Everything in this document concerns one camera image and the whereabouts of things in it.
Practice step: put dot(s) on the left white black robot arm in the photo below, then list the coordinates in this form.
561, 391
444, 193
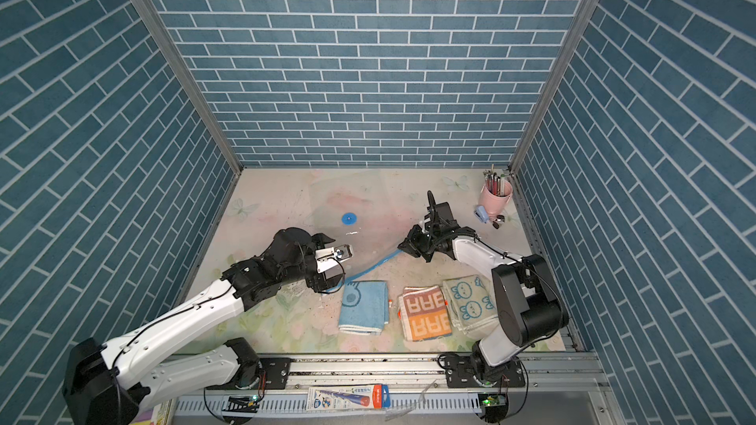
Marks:
113, 382

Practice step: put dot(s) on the clear vacuum bag blue zipper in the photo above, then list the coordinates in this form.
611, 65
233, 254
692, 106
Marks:
371, 210

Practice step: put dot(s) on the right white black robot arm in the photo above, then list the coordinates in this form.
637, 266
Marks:
526, 304

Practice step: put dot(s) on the pale green bunny towel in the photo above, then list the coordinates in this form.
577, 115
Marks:
472, 306

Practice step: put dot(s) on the aluminium mounting rail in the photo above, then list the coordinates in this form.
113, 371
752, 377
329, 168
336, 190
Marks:
426, 383

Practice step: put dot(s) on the light blue towel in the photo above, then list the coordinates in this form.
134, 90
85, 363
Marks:
365, 308

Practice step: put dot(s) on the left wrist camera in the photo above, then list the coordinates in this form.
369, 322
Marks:
331, 257

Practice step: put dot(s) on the small blue white eraser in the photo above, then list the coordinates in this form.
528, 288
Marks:
481, 214

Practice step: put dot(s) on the pink pen cup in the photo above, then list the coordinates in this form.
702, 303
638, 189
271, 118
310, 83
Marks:
496, 194

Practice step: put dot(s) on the colourful marker set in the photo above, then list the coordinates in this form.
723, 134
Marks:
158, 415

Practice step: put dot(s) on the red blue packaged item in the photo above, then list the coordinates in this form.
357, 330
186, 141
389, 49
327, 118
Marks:
365, 397

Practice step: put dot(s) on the orange white folded towel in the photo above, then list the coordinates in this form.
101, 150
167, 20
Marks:
423, 313

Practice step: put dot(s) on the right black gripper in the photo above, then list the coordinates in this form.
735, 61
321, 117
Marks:
410, 244

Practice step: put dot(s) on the small metal binder clip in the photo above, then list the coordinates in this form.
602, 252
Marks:
498, 221

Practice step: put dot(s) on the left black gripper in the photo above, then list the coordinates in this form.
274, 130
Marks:
323, 282

